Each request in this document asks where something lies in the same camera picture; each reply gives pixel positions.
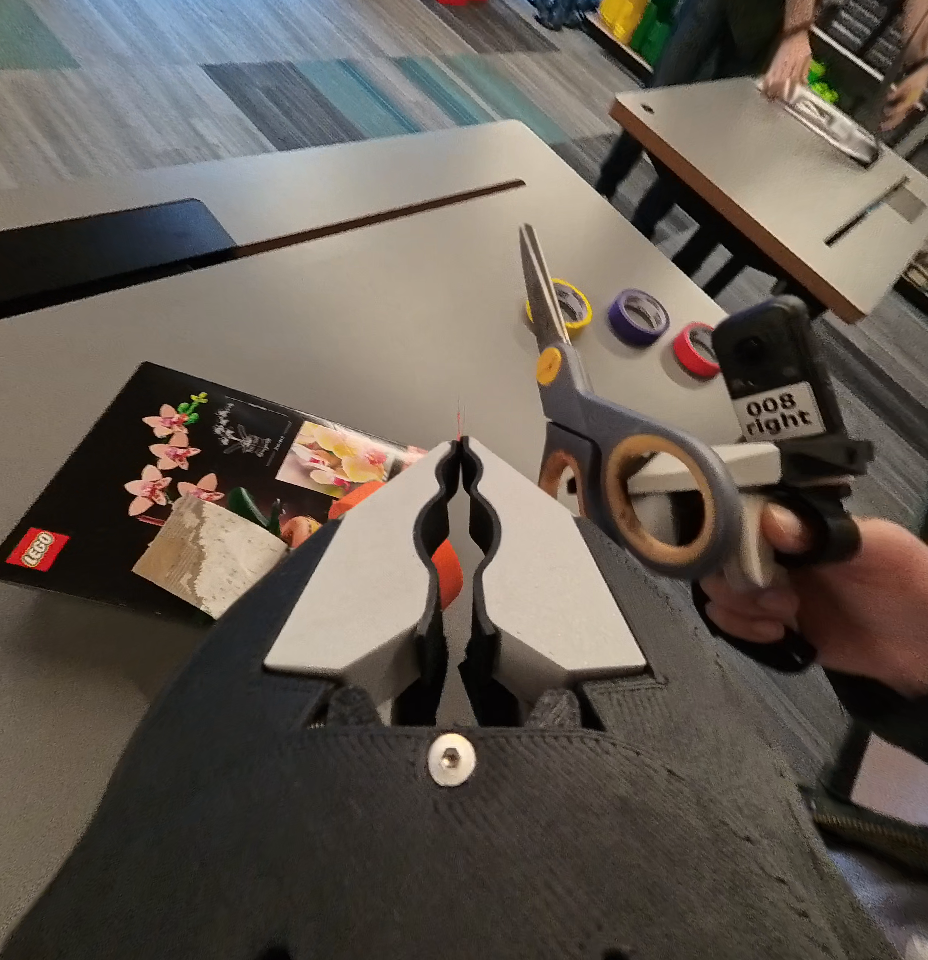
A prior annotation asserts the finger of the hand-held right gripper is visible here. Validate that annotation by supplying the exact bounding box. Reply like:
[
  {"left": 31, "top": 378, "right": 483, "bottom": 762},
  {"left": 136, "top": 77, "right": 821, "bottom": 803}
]
[{"left": 627, "top": 442, "right": 782, "bottom": 498}]

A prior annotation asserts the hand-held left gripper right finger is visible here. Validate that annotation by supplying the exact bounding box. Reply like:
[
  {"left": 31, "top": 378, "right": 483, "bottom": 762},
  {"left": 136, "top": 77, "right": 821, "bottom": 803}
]
[{"left": 458, "top": 437, "right": 650, "bottom": 727}]

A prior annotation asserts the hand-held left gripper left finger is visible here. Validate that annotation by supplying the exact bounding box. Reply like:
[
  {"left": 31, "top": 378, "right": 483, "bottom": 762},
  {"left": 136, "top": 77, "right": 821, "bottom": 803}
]
[{"left": 263, "top": 437, "right": 464, "bottom": 727}]

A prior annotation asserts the orange tape roll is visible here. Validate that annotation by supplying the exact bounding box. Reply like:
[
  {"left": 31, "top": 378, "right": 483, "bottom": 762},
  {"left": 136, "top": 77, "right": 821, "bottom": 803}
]
[{"left": 327, "top": 397, "right": 465, "bottom": 610}]

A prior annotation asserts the grey scissors yellow pivot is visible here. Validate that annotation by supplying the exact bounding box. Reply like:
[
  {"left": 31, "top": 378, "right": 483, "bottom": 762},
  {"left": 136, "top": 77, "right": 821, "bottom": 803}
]
[{"left": 518, "top": 223, "right": 746, "bottom": 582}]

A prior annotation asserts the black flower-print cardboard box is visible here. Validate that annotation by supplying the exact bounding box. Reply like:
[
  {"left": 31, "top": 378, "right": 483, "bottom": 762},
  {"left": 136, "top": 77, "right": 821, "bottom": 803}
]
[{"left": 0, "top": 362, "right": 435, "bottom": 624}]

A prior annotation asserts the person's right forearm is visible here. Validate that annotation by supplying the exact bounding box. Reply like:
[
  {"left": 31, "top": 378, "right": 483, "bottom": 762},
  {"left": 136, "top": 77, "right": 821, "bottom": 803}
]
[{"left": 824, "top": 667, "right": 928, "bottom": 759}]

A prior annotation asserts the person's right hand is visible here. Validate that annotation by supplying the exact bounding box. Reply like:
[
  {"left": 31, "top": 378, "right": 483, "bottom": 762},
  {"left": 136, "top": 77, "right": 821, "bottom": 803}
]
[{"left": 704, "top": 504, "right": 928, "bottom": 697}]

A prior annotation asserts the red tape roll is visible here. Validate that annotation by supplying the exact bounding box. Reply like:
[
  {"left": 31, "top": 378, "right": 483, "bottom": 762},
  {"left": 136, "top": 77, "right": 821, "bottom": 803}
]
[{"left": 672, "top": 322, "right": 724, "bottom": 380}]

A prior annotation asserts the purple tape roll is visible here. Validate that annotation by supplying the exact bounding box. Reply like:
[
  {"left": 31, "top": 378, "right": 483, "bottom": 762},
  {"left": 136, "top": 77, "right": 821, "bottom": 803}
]
[{"left": 608, "top": 288, "right": 671, "bottom": 348}]

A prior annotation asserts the grey table wooden edge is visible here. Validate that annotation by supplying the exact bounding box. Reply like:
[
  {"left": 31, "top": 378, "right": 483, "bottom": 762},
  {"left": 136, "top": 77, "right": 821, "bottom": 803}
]
[{"left": 595, "top": 77, "right": 928, "bottom": 325}]

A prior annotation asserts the yellow tape roll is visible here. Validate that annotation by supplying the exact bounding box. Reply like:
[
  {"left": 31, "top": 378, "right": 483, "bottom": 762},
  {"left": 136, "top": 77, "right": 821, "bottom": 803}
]
[{"left": 525, "top": 279, "right": 594, "bottom": 340}]

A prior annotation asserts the silver flat package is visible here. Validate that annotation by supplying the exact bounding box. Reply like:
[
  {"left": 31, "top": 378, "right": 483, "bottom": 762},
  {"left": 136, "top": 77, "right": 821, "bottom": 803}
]
[{"left": 756, "top": 78, "right": 883, "bottom": 165}]

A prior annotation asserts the stack of green bins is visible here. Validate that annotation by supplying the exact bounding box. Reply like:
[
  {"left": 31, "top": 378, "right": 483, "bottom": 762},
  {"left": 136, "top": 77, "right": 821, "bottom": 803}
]
[{"left": 630, "top": 0, "right": 679, "bottom": 65}]

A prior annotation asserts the stack of yellow bins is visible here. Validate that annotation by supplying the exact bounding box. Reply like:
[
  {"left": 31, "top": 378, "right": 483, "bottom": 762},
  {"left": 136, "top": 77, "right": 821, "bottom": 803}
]
[{"left": 599, "top": 0, "right": 653, "bottom": 42}]

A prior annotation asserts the person's dark jacket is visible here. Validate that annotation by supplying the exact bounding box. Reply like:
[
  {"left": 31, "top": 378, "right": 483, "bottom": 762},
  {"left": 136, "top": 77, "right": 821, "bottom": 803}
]
[{"left": 801, "top": 787, "right": 928, "bottom": 882}]

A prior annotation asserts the black desk cable cover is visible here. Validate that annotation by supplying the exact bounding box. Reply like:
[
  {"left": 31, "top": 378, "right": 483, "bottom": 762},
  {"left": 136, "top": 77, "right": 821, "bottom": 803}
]
[{"left": 0, "top": 198, "right": 239, "bottom": 320}]

